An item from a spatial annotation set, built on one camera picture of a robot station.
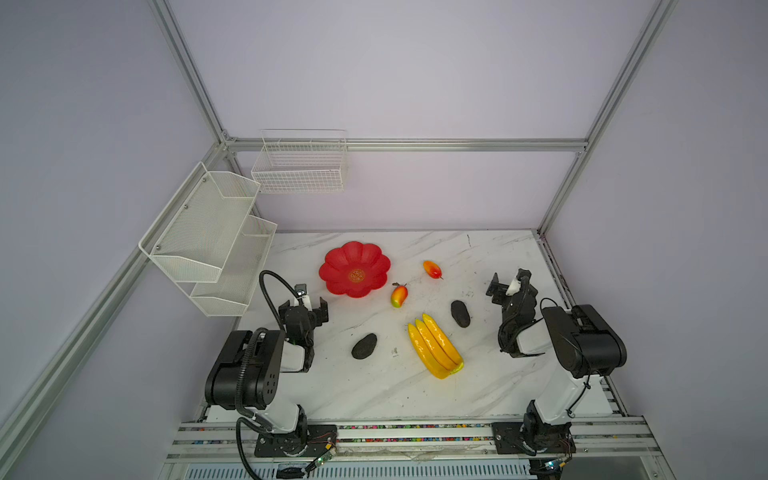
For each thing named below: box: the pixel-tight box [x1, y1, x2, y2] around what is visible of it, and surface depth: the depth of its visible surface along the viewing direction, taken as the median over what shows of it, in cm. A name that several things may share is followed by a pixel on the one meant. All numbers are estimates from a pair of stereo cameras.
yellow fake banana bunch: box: [408, 314, 464, 379], surface depth 88 cm
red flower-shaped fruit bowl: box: [319, 241, 391, 298], surface depth 110 cm
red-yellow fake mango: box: [391, 282, 409, 309], surface depth 100 cm
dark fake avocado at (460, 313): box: [450, 300, 471, 328], surface depth 97 cm
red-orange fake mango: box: [422, 260, 444, 280], surface depth 106 cm
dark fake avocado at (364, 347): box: [351, 333, 377, 359], surface depth 88 cm
